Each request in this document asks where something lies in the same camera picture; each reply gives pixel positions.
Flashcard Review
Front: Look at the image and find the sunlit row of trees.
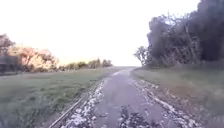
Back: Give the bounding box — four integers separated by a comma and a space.
0, 33, 113, 75

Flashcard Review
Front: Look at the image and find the leaf litter strip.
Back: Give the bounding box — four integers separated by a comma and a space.
49, 79, 106, 128

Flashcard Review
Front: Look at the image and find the grass verge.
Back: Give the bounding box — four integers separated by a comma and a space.
131, 64, 224, 128

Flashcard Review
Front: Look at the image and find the grass field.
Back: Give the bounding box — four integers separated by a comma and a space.
0, 66, 118, 128

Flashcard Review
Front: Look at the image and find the grey gravel path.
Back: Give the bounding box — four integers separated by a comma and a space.
91, 66, 188, 128

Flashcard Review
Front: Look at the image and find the dark wood of trees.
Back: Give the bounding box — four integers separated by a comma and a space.
133, 0, 224, 69

